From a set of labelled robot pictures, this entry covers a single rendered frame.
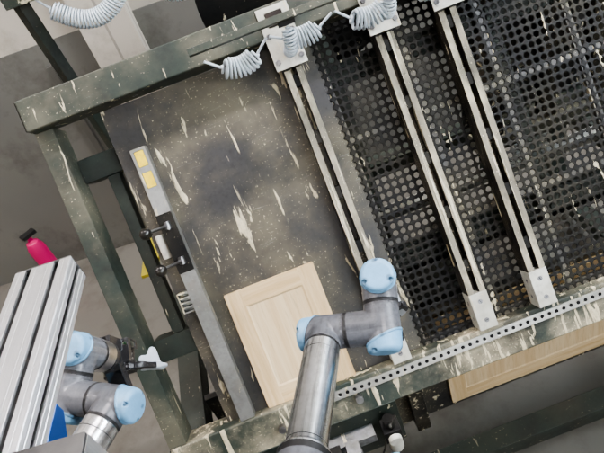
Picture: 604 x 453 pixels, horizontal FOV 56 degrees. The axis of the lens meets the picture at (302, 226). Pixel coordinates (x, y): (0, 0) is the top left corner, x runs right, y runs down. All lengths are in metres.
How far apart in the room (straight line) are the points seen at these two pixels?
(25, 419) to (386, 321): 0.71
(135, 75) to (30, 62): 2.20
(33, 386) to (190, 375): 1.63
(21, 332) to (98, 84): 1.15
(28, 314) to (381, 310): 0.67
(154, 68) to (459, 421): 2.02
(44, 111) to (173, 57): 0.42
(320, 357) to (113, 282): 0.95
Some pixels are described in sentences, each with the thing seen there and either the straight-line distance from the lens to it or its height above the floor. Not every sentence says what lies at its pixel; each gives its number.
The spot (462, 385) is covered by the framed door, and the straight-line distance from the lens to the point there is 2.53.
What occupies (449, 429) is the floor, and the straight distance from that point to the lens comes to 2.84.
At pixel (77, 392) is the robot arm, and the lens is 1.33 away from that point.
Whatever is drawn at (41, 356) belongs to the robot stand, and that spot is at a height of 2.03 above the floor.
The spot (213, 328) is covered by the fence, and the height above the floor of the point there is 1.18.
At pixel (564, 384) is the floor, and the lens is 2.95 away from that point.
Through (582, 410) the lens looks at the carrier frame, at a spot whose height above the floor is 0.18.
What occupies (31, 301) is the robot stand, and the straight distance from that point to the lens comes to 0.87.
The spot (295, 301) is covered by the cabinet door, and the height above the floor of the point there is 1.15.
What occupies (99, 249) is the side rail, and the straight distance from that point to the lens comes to 1.91.
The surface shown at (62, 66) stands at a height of 1.85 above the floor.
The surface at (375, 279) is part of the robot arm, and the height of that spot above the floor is 1.63.
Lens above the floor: 2.48
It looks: 38 degrees down
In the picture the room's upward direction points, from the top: 21 degrees counter-clockwise
